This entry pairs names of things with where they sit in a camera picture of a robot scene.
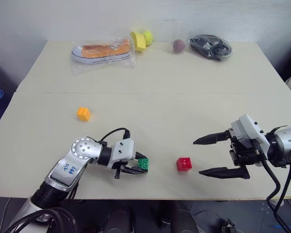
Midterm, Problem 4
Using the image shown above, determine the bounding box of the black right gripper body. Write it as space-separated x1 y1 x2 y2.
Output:
228 129 265 168

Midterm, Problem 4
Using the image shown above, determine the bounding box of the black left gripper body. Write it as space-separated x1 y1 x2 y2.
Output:
112 158 139 180

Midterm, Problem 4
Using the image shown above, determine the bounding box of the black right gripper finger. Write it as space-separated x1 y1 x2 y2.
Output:
193 130 231 146
198 166 251 181

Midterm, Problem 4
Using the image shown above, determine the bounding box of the green toy brick cube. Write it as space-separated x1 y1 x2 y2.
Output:
137 157 151 172

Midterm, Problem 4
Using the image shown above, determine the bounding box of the red toy brick cube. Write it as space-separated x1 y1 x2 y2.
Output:
176 157 193 172

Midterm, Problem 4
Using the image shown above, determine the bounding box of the dark rounded shape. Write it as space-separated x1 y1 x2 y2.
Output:
98 206 134 233

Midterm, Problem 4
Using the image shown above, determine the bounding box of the small black floor object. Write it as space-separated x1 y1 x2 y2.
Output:
220 218 237 233

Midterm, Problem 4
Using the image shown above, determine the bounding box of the orange toy brick cube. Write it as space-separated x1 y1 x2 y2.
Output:
76 106 92 121

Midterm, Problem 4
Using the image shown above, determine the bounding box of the black item in plastic bag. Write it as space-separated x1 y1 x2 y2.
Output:
188 34 234 62

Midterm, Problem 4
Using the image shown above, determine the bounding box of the brown ball in plastic bag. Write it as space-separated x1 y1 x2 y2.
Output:
170 29 187 54

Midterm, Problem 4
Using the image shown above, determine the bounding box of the orange shoe in plastic bag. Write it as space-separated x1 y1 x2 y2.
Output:
70 38 137 75

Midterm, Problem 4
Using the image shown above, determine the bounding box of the yellow cup with ball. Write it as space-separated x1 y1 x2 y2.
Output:
130 31 147 53

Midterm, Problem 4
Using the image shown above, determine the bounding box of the yellow-green tennis ball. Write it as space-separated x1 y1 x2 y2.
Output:
143 30 154 47

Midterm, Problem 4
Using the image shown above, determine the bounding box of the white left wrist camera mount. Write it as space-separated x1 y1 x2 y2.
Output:
108 138 137 169

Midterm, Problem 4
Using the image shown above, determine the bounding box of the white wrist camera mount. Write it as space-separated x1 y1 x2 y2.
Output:
230 114 270 167
108 138 137 169

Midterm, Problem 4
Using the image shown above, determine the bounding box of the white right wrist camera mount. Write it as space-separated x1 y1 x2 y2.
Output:
230 114 270 167

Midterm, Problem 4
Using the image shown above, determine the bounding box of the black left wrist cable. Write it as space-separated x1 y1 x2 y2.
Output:
99 127 132 147

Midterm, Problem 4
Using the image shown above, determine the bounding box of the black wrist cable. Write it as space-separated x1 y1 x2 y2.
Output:
253 140 291 233
99 127 132 147

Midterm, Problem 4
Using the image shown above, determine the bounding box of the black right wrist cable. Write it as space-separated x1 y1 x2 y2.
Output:
253 140 291 233

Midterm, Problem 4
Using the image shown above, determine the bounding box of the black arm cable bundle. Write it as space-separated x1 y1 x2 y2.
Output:
4 181 86 233

